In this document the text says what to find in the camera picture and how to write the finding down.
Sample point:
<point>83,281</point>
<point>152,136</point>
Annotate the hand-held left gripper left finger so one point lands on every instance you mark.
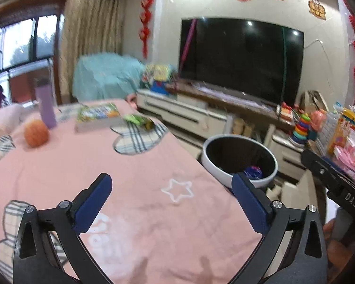
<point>94,204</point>

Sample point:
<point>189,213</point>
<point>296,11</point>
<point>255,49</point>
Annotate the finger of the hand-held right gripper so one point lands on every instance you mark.
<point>321,170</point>

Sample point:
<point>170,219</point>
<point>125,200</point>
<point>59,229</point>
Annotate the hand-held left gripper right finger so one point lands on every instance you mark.
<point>248,204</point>

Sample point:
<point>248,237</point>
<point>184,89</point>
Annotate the blue wrapper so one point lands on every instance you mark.
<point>253,172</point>

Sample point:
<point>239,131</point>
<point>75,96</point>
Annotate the white trash bin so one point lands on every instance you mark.
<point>213,162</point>

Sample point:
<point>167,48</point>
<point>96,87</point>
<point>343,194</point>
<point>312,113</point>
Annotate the person's right hand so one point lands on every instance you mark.
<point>340,251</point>

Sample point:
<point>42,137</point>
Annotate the white low cabinet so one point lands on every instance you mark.
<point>304,189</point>

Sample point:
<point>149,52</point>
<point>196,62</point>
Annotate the pink packet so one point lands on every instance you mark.
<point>349,156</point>

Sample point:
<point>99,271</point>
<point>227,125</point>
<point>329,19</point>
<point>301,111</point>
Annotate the orange yellow toy package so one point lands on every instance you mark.
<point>346,133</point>

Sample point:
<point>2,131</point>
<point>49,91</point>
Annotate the pink plastic toy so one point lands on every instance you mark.
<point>318,121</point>

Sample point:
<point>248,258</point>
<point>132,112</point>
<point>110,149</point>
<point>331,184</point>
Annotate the red toy phone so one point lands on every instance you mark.
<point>287,111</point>

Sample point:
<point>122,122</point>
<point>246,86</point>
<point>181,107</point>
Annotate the beige paper bag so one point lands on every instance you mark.
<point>313,100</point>

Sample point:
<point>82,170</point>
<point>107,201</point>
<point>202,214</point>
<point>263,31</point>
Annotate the colourful children's book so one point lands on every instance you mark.
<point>97,114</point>

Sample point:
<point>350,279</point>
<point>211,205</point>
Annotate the orange round fruit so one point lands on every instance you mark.
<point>37,133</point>

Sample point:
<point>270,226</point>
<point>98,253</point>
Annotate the green snack wrapper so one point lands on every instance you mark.
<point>134,119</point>

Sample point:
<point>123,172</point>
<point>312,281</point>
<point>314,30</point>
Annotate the brown wooden TV shelf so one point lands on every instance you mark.
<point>224,102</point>

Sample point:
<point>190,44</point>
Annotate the purple bottle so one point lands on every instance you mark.
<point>46,106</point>

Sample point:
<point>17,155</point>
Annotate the white TV cabinet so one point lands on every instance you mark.
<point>177,111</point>

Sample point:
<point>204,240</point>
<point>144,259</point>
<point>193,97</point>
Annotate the pale pink sofa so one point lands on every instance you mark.
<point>3,118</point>

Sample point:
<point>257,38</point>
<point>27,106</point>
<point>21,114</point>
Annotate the teal floral furniture cover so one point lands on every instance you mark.
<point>106,74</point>

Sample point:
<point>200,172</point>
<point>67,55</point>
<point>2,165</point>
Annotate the blue plastic toy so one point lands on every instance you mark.
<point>159,87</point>

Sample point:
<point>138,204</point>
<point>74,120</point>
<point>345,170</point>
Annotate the black television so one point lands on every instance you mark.
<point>242,59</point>

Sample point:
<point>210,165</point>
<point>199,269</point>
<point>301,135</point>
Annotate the green yellow plastic toy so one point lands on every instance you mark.
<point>158,72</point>

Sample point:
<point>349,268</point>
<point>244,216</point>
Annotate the pink streamer wand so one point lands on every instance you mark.
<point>188,41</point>

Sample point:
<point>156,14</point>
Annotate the wooden framed balcony window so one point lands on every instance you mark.
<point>20,41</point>

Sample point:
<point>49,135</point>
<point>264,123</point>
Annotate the beige patterned curtain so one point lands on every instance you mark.
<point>91,20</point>

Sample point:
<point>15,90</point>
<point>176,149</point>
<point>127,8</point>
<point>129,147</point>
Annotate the red gold wall decoration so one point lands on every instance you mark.
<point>317,8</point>

